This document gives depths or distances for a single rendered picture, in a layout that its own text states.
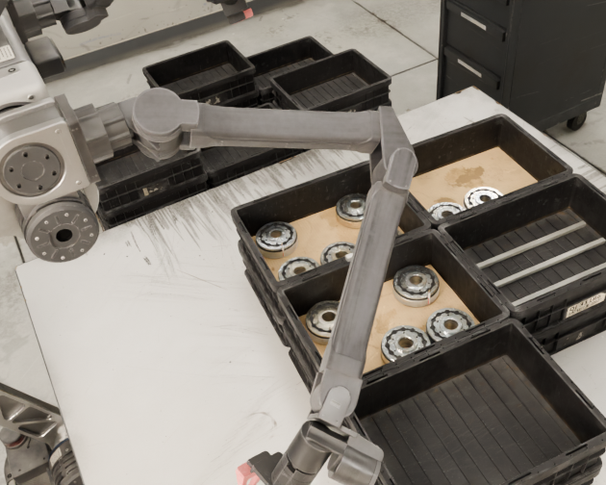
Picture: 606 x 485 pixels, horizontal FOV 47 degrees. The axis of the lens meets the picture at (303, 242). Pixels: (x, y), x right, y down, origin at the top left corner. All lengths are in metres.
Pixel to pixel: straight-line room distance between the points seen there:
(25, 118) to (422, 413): 0.90
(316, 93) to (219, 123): 1.85
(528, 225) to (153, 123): 1.05
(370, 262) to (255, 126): 0.28
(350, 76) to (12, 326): 1.70
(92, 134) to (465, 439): 0.87
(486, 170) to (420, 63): 2.17
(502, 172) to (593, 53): 1.46
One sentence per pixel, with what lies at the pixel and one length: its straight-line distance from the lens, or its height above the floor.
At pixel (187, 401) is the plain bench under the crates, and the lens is 1.67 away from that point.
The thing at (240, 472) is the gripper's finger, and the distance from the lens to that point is 1.12.
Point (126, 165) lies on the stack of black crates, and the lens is 2.74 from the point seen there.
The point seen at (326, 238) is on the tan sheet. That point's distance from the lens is 1.77.
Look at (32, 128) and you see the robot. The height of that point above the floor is 1.51.
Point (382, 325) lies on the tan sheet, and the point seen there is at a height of 0.83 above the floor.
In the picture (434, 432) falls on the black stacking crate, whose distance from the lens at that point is 1.42.
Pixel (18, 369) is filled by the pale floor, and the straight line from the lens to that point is 2.86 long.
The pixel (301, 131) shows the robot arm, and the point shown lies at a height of 1.40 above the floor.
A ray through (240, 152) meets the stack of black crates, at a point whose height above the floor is 0.38.
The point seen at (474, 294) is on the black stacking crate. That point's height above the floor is 0.89.
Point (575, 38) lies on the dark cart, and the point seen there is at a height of 0.55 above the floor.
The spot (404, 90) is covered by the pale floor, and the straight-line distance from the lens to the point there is 3.85.
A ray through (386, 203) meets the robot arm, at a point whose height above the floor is 1.31.
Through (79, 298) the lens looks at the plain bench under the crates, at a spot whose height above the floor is 0.70.
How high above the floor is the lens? 2.05
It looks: 44 degrees down
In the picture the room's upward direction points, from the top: 7 degrees counter-clockwise
